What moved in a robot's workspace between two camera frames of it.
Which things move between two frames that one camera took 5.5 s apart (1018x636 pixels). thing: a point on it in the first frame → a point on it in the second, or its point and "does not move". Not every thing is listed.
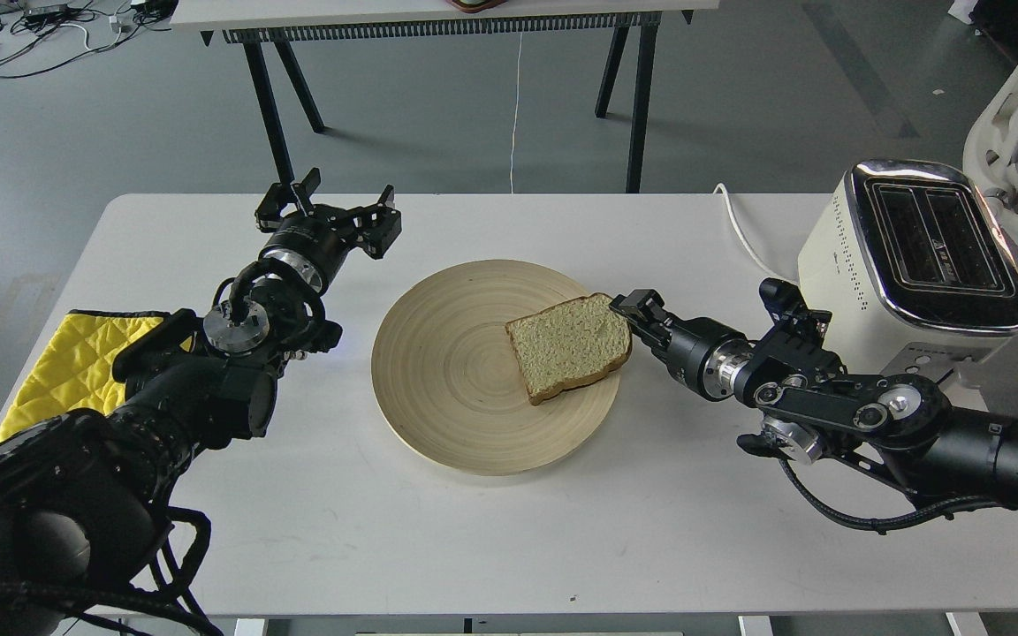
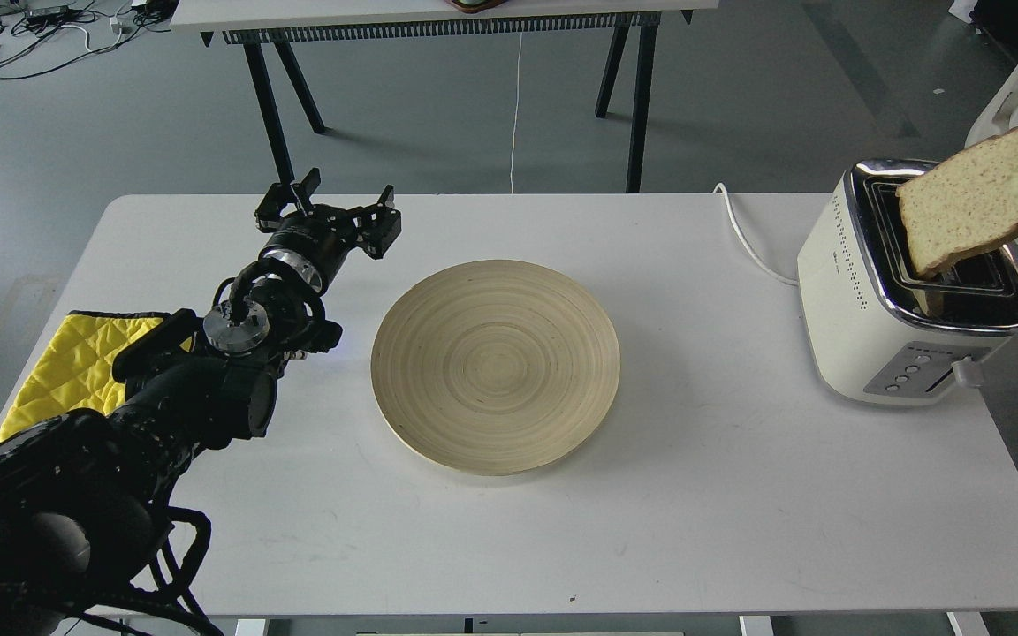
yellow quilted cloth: [76, 368] does not move
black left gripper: [315, 238] does not move
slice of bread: [568, 343] → [978, 200]
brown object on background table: [474, 6] does not move
